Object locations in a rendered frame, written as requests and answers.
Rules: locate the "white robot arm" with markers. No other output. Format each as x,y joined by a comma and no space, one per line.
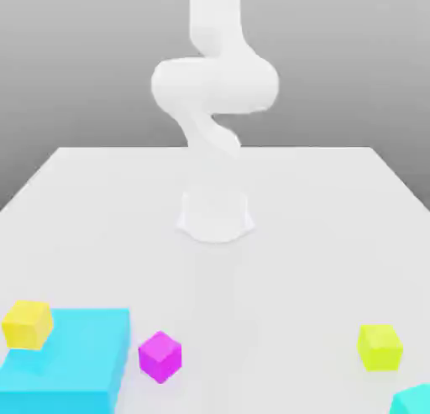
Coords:
215,84

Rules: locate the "small magenta cube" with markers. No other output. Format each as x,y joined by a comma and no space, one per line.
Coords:
160,357

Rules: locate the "small lime cube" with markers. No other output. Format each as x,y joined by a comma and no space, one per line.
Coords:
379,347

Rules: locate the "small yellow cube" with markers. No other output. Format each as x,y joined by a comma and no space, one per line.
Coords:
27,325

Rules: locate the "small turquoise cube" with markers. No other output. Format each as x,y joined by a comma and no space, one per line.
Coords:
413,402

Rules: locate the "large cyan box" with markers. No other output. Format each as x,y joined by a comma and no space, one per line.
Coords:
77,360

